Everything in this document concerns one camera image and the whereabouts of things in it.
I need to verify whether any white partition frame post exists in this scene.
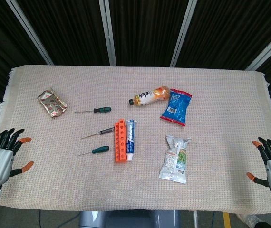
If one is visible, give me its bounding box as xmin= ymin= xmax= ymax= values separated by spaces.
xmin=169 ymin=0 xmax=198 ymax=68
xmin=98 ymin=0 xmax=117 ymax=67
xmin=244 ymin=30 xmax=271 ymax=71
xmin=5 ymin=0 xmax=55 ymax=66

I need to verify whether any orange drill bit holder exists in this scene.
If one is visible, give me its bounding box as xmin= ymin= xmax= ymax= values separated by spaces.
xmin=114 ymin=118 xmax=128 ymax=163

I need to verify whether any white green snack bag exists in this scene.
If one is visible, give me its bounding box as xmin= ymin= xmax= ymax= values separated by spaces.
xmin=159 ymin=134 xmax=192 ymax=184

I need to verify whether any black-handled precision screwdriver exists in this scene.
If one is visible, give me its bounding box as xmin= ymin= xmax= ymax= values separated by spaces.
xmin=81 ymin=127 xmax=116 ymax=140

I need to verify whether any blue snack bag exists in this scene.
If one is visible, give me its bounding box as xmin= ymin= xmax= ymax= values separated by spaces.
xmin=160 ymin=88 xmax=193 ymax=127

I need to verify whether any beige woven tablecloth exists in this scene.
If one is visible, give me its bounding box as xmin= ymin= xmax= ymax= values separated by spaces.
xmin=0 ymin=64 xmax=271 ymax=214

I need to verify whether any green-handled screwdriver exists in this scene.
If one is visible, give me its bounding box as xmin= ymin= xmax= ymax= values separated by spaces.
xmin=74 ymin=106 xmax=112 ymax=114
xmin=77 ymin=145 xmax=110 ymax=157

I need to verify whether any orange drink plastic bottle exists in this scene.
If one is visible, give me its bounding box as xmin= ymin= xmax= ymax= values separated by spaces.
xmin=128 ymin=85 xmax=171 ymax=107

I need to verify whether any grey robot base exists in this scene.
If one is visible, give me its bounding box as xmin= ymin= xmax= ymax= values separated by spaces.
xmin=78 ymin=210 xmax=181 ymax=228

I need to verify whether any gold foil packet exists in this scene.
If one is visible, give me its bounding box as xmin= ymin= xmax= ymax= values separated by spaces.
xmin=37 ymin=88 xmax=68 ymax=118

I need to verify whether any white sneaker shoe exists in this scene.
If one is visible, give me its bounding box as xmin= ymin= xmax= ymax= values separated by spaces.
xmin=235 ymin=213 xmax=257 ymax=228

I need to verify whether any white blue toothpaste tube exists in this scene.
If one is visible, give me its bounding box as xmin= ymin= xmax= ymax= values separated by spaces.
xmin=125 ymin=119 xmax=138 ymax=162

